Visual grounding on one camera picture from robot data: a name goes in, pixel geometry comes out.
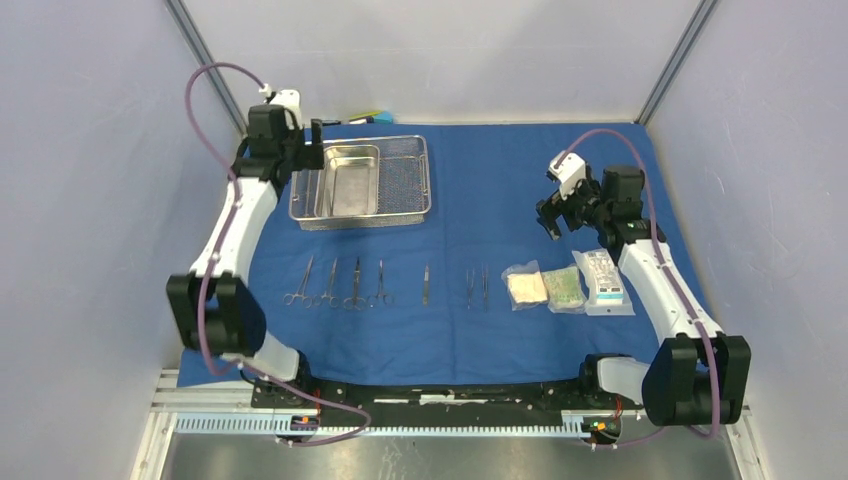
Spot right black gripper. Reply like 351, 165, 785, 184
536, 169, 611, 241

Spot stainless steel instrument tray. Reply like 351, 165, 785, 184
314, 144, 380, 218

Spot green printed packet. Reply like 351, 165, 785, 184
541, 264, 587, 314

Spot wire mesh steel basket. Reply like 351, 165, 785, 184
288, 135, 433, 231

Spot beige gauze packet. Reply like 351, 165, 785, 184
501, 260, 549, 311

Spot white blue box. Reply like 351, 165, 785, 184
572, 249, 635, 316

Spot steel thumb tweezers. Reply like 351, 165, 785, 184
466, 268, 476, 310
481, 264, 489, 312

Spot blue surgical drape cloth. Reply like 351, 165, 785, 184
176, 122, 734, 389

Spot steel scalpel handle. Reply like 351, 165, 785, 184
422, 264, 430, 307

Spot steel curved hemostat clamp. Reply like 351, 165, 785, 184
313, 259, 340, 309

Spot steel surgical scissors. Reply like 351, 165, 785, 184
342, 258, 366, 311

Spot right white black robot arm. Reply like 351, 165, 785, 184
536, 161, 752, 429

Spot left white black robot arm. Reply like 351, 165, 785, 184
166, 102, 324, 408

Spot yellow green block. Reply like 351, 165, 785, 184
347, 111, 383, 124

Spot white blue wedge block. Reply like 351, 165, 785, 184
374, 111, 394, 124

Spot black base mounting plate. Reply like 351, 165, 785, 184
250, 377, 645, 429

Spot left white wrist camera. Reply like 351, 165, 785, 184
268, 89, 304, 129

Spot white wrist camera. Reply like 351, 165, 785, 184
268, 89, 304, 129
546, 150, 587, 199

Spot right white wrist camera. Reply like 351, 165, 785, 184
546, 150, 587, 199

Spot aluminium frame rail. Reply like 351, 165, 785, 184
150, 369, 751, 417

